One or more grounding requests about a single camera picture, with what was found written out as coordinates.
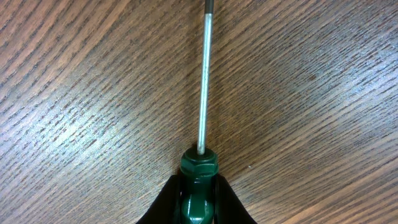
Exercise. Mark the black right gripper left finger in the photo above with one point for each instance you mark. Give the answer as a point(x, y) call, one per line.
point(165, 209)

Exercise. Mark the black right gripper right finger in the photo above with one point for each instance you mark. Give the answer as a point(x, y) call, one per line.
point(228, 208)

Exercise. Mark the green handled screwdriver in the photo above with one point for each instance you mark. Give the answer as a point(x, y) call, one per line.
point(199, 165)

